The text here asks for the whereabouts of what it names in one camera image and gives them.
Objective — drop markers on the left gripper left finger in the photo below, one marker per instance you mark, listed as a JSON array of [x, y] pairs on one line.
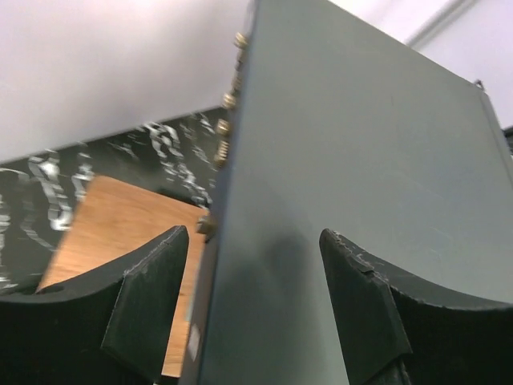
[[110, 325]]

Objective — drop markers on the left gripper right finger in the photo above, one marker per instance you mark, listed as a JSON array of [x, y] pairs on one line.
[[397, 328]]

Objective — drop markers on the teal network switch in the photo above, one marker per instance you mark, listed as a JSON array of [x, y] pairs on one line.
[[332, 124]]

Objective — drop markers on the wooden base board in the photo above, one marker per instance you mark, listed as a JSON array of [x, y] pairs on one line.
[[115, 218]]

